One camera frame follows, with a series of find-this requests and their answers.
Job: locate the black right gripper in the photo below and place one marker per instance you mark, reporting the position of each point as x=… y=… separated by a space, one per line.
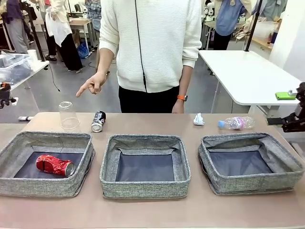
x=297 y=119

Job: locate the clear plastic water bottle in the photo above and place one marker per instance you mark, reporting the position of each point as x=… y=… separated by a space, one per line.
x=238 y=122

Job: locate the white paper ball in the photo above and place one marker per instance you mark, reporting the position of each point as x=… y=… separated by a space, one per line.
x=199 y=119

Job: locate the black soda can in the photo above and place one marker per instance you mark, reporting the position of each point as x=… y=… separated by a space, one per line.
x=98 y=120

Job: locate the clear plastic cup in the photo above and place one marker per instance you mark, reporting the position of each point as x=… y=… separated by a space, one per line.
x=69 y=117

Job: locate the crushed red soda can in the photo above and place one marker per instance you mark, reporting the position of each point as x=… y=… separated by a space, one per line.
x=52 y=164

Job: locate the person's left forearm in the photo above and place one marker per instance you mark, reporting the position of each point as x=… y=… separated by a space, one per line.
x=187 y=81

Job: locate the person's right forearm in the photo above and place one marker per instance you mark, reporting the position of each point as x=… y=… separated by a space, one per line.
x=106 y=59

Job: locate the person's left hand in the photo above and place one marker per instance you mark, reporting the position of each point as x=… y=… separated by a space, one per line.
x=178 y=108

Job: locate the person's right hand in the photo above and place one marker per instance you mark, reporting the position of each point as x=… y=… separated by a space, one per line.
x=95 y=83

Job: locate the white side table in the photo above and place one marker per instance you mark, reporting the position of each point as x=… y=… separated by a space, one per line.
x=250 y=78

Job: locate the translucent plastic bin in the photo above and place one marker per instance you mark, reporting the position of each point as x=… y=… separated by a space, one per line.
x=264 y=29

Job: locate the grey fabric basket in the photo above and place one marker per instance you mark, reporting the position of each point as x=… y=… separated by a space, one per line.
x=250 y=184
x=143 y=188
x=47 y=188

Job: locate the black stand pole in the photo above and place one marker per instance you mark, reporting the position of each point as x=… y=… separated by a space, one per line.
x=252 y=26
x=35 y=35

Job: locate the orange wrist watch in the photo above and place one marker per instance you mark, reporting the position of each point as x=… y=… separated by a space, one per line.
x=182 y=98

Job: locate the bystander in blue shirt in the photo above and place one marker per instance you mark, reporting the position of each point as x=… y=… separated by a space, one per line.
x=226 y=21

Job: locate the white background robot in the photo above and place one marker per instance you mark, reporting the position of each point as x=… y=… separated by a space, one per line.
x=77 y=6
x=209 y=12

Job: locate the person in white sweater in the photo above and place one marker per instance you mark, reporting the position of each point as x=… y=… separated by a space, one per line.
x=157 y=47

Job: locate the blue plastic bag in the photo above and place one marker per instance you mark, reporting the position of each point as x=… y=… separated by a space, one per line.
x=83 y=51

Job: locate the wooden top table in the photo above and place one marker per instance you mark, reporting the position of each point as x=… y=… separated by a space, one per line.
x=79 y=23

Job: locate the bystander in white blouse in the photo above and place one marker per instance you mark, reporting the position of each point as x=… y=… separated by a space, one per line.
x=63 y=31

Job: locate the white work table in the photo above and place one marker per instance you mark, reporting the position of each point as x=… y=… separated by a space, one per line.
x=38 y=66

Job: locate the white paper cup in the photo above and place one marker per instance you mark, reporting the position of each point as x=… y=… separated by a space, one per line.
x=32 y=56

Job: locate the white marker pen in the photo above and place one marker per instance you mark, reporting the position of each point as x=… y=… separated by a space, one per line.
x=25 y=118

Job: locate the clear plastic storage box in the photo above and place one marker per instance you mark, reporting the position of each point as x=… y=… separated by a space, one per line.
x=14 y=69

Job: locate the bystander in dark top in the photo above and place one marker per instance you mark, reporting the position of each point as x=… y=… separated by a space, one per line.
x=16 y=28

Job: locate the black orange device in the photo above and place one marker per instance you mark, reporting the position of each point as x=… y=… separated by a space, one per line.
x=5 y=90

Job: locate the black clamp mount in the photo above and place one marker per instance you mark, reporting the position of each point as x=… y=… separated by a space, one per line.
x=7 y=101

